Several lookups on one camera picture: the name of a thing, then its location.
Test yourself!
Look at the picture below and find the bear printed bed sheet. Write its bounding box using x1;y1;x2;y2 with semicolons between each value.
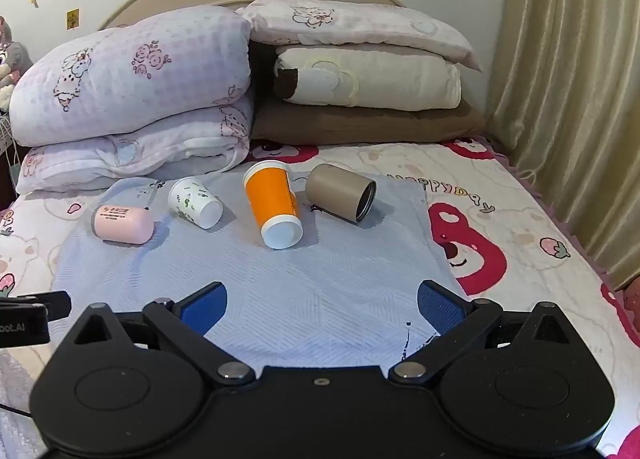
0;136;640;459

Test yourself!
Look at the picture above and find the white wire rack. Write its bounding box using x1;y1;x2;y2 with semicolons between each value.
0;114;22;202

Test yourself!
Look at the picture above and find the brown pillow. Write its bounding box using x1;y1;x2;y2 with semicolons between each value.
249;40;487;146

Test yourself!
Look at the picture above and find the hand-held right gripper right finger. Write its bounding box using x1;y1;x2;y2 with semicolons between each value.
388;279;576;383

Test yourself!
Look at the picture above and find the dark red cloth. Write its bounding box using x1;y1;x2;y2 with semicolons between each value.
621;276;640;331

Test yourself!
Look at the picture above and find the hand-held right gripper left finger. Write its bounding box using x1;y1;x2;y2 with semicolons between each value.
65;281;257;385

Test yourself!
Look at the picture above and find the pink cup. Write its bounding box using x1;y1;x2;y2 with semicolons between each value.
91;204;155;245

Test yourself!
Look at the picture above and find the white cup with green print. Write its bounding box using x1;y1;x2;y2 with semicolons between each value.
167;176;224;230

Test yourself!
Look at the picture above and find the light blue cloth mat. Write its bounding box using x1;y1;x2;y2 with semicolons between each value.
50;172;471;371

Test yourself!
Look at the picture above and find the lavender checked folded quilt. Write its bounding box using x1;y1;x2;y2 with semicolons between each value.
8;4;257;194

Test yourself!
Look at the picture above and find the orange paper cup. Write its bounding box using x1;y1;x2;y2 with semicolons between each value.
242;160;304;250

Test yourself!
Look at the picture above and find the beige curtain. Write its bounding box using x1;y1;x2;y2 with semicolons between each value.
484;0;640;291

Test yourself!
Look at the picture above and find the pink printed pillow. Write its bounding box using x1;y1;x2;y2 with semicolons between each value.
234;0;484;73

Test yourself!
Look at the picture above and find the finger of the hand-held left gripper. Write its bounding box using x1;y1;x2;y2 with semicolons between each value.
0;290;71;321

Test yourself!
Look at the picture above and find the tan cylindrical cup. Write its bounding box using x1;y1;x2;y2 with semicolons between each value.
305;163;378;225

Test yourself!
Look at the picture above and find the cream pillow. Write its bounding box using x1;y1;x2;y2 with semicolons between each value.
272;45;462;111

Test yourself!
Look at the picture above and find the grey plush toy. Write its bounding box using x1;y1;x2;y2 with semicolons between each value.
0;16;34;113

